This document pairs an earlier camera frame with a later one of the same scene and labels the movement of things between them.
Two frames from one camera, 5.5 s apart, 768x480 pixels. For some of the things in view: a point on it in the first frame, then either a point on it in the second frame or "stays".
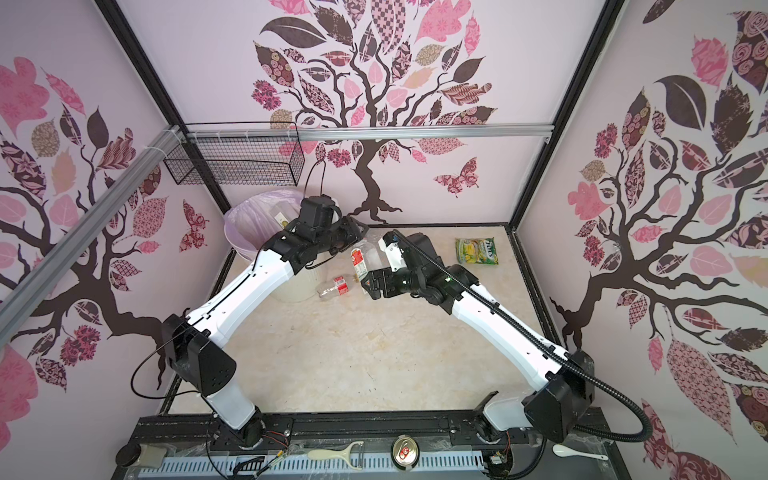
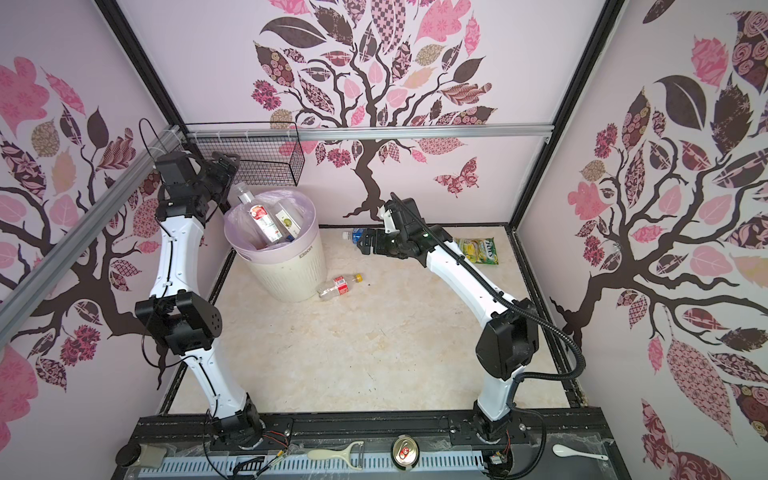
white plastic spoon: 564,451 stays
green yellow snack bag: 479,251 stays
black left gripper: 352,233 → 223,173
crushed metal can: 405,452 stays
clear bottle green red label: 365,257 → 262,216
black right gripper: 385,274 → 369,236
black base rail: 198,429 stays
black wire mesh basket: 241,153 stays
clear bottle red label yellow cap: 338,286 stays
